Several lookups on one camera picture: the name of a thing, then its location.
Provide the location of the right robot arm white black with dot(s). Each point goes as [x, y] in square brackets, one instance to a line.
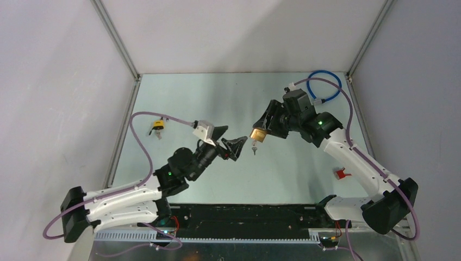
[389, 198]

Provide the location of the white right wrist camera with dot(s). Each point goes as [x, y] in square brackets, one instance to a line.
[290, 87]

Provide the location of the grey slotted cable duct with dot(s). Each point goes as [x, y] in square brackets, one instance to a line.
[145, 236]

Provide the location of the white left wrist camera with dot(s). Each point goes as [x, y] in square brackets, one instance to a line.
[204, 131]

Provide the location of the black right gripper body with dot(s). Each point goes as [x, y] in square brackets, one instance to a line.
[281, 123]

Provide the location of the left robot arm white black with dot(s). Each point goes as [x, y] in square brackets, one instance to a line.
[144, 201]

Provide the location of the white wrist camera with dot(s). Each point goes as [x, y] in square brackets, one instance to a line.
[204, 131]
[290, 87]

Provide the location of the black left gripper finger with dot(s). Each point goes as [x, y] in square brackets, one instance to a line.
[233, 147]
[218, 132]

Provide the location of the brass padlock silver shackle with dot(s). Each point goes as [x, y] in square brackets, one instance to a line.
[258, 134]

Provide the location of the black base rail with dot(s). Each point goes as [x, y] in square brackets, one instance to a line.
[246, 221]

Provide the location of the yellow padlock black shackle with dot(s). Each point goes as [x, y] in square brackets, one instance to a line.
[158, 125]

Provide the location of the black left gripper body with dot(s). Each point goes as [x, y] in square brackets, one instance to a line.
[222, 152]

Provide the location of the blue cable lock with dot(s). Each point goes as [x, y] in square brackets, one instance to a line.
[320, 91]

